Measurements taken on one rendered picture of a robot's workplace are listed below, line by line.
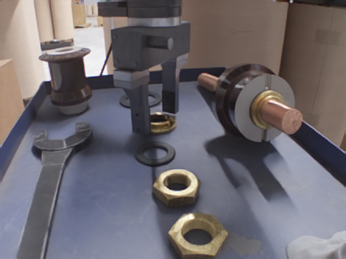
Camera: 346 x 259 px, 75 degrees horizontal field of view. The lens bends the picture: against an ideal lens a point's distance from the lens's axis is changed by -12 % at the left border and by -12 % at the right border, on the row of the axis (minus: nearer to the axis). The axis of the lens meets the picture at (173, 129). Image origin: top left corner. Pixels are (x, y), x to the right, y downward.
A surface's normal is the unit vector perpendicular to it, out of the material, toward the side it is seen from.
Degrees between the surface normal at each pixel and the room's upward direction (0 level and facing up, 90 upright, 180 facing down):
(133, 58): 90
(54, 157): 0
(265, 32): 90
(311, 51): 90
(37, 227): 0
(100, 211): 0
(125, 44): 90
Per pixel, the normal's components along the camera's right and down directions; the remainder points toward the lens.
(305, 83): -0.46, 0.43
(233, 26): 0.16, 0.48
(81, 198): 0.00, -0.87
